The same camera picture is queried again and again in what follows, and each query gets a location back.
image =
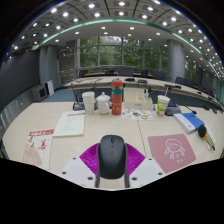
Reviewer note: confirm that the white paper sheet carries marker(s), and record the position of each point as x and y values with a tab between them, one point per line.
212	133

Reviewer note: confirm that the grey box appliance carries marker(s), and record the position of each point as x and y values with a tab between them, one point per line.
39	93

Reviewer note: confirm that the black handheld microphone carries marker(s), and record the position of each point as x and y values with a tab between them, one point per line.
202	131

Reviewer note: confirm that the dark conference microphone unit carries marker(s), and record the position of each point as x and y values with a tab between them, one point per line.
173	109

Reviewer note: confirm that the colourful sticker sheet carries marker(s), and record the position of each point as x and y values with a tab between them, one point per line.
136	115

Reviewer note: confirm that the black computer mouse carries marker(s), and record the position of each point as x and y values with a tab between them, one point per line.
112	158

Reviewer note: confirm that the blue and white book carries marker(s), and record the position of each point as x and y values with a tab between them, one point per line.
191	120

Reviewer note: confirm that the printed paper drink cup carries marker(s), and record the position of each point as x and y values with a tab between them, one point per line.
162	106

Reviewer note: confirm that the dark office chairs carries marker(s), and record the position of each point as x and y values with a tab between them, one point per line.
180	80

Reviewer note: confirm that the grey gooseneck microphone unit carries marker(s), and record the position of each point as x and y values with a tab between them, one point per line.
78	106

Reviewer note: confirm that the red bottle with green band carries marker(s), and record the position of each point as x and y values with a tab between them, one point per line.
117	98

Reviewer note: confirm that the red and white brochure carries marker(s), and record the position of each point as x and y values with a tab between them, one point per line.
38	148

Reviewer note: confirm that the pink printed mouse pad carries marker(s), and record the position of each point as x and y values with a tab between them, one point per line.
171	153

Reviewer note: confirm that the ceiling lights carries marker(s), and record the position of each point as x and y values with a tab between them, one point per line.
91	5

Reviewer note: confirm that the white lidded ceramic mug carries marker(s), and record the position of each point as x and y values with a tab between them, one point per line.
103	105

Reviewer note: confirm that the white booklet with green edge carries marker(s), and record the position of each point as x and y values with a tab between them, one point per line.
70	123

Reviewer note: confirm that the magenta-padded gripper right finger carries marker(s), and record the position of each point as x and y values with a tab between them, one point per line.
148	171

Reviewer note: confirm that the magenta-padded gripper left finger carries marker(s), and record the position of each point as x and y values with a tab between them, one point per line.
75	171

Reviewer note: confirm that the white standing appliance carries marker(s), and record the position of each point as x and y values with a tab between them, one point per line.
50	88

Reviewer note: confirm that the cream cardboard box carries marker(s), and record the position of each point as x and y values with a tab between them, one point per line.
136	100

